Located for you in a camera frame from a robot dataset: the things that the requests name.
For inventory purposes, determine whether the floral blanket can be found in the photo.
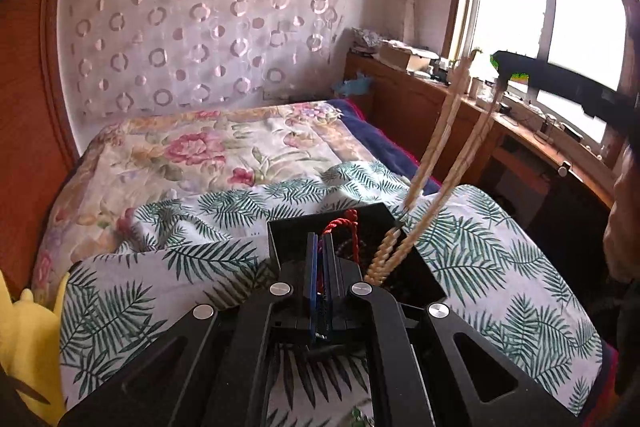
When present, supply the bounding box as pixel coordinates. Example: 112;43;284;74
31;101;417;304

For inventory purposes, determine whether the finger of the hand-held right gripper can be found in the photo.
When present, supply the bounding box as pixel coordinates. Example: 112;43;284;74
491;50;613;118

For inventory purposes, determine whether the black square box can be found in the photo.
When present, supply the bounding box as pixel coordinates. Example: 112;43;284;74
267;202;447;309

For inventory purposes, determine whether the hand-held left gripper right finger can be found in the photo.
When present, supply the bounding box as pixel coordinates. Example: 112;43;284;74
324;234;583;427

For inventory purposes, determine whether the circle pattern wall curtain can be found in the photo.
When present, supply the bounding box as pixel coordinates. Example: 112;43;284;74
64;0;352;124

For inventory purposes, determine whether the wooden wardrobe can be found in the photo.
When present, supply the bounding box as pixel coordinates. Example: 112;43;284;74
0;0;82;300

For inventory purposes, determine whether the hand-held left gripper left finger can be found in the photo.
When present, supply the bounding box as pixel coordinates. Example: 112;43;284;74
59;232;327;427

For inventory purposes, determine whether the dark blue blanket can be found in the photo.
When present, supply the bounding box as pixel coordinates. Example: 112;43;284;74
329;99;443;188

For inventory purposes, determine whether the wooden cabinet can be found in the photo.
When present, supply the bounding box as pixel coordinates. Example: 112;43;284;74
344;51;617;258

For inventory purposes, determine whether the red cord bracelet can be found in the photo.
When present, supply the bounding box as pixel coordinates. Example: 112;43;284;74
322;208;360;264

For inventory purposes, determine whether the blue plastic bag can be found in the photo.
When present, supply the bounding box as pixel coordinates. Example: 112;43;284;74
339;74;375;96

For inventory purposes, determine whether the leaf print cloth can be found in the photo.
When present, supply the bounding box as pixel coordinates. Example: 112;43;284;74
59;161;604;427

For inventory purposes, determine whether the patterned cloth pile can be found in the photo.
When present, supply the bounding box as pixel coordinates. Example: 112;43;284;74
351;27;385;56

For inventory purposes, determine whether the yellow plush toy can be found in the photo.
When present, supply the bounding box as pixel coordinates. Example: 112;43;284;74
0;271;71;427

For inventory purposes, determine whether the person's right hand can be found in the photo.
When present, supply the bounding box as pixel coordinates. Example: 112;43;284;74
602;142;640;288

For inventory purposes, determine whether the cardboard box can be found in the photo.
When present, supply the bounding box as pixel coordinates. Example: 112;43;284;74
379;42;439;74

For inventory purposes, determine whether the window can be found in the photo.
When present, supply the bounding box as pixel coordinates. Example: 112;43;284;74
444;0;640;158

